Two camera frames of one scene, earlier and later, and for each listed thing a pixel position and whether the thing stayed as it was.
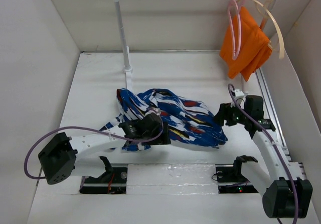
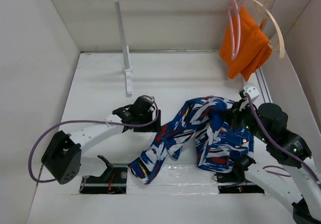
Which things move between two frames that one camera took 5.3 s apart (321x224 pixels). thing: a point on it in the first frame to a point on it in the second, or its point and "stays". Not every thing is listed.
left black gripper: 163,139 to 155,128
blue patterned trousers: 189,121 to 219,145
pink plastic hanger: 229,10 stays
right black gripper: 224,111 stays
